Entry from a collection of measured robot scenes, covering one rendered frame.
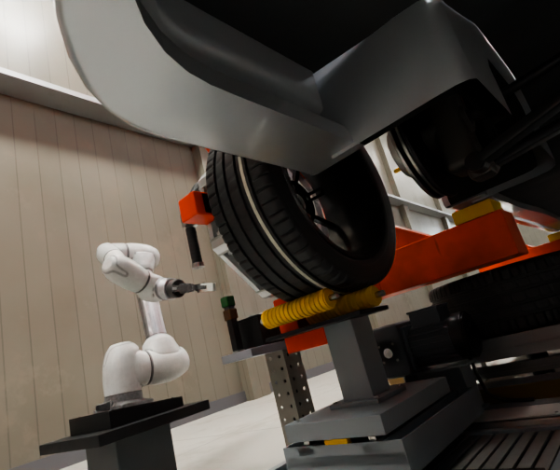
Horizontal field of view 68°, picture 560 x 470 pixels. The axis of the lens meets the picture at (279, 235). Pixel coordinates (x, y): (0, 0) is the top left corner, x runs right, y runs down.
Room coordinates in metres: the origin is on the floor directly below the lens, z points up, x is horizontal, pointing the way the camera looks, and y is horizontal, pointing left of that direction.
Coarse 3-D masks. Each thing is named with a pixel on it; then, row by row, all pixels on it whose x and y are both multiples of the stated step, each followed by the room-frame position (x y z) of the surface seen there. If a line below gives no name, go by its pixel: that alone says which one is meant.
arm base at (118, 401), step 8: (136, 392) 1.83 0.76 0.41; (104, 400) 1.81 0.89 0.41; (112, 400) 1.78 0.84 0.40; (120, 400) 1.78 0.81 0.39; (128, 400) 1.79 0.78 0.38; (136, 400) 1.82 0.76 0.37; (144, 400) 1.85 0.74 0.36; (152, 400) 1.88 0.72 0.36; (96, 408) 1.75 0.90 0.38; (104, 408) 1.75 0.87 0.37; (112, 408) 1.77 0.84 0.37
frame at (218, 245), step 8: (200, 184) 1.16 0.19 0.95; (304, 184) 1.50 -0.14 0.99; (320, 208) 1.54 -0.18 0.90; (320, 216) 1.53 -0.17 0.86; (208, 224) 1.16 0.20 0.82; (216, 232) 1.18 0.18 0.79; (216, 240) 1.15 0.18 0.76; (216, 248) 1.16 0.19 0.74; (224, 248) 1.15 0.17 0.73; (224, 256) 1.18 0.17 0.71; (232, 256) 1.20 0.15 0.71; (232, 264) 1.20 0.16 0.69; (240, 272) 1.22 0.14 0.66; (248, 280) 1.24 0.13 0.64; (256, 288) 1.26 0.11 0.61; (264, 296) 1.28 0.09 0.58; (272, 296) 1.30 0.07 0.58
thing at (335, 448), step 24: (432, 408) 1.25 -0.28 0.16; (456, 408) 1.23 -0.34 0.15; (480, 408) 1.36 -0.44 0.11; (408, 432) 1.12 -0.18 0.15; (432, 432) 1.10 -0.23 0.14; (456, 432) 1.20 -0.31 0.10; (288, 456) 1.21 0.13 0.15; (312, 456) 1.15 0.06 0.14; (336, 456) 1.11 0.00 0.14; (360, 456) 1.06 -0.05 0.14; (384, 456) 1.02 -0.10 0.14; (408, 456) 0.99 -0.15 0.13; (432, 456) 1.07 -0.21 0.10
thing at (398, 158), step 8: (392, 136) 0.95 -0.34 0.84; (400, 136) 0.94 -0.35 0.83; (392, 144) 0.95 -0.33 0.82; (400, 144) 0.97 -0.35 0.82; (392, 152) 1.04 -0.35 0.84; (400, 152) 0.95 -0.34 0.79; (408, 152) 0.95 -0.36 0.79; (400, 160) 1.05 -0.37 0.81; (408, 160) 0.98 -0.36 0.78; (400, 168) 1.06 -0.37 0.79; (408, 168) 0.97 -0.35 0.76; (416, 168) 0.97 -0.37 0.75; (408, 176) 1.10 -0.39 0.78; (416, 176) 0.99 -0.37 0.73; (424, 176) 0.98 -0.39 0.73; (424, 184) 1.02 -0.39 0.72; (432, 192) 1.05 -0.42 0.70; (440, 192) 1.04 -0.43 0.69
